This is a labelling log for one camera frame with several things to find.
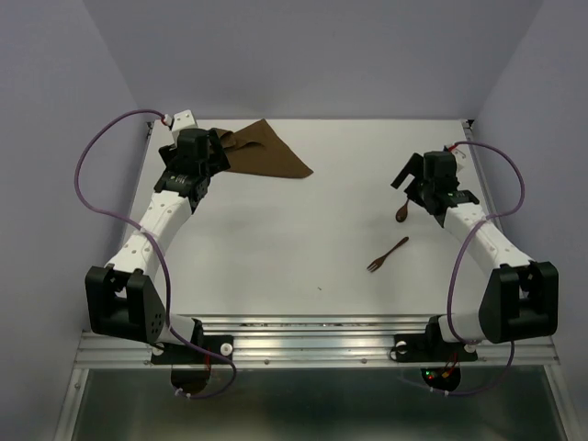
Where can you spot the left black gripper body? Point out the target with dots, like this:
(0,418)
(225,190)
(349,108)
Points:
(217,162)

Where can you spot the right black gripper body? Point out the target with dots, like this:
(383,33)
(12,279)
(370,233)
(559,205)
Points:
(419,191)

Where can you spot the brown cloth napkin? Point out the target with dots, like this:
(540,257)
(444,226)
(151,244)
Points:
(257,150)

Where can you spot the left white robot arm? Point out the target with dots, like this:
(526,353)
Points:
(122,299)

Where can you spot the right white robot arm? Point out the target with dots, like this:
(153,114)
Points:
(521,299)

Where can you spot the brown wooden spoon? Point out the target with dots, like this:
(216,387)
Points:
(402,213)

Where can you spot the brown wooden fork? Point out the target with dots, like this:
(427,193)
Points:
(379,261)

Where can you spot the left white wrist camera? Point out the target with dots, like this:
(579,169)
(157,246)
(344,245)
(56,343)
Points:
(183,120)

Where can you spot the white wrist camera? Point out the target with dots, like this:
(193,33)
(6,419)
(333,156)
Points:
(460,157)
(183,120)

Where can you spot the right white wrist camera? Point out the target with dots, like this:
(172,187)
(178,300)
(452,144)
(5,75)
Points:
(460,157)

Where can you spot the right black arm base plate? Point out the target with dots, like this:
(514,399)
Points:
(417,348)

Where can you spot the aluminium front rail frame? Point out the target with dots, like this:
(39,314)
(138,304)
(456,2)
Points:
(316,378)

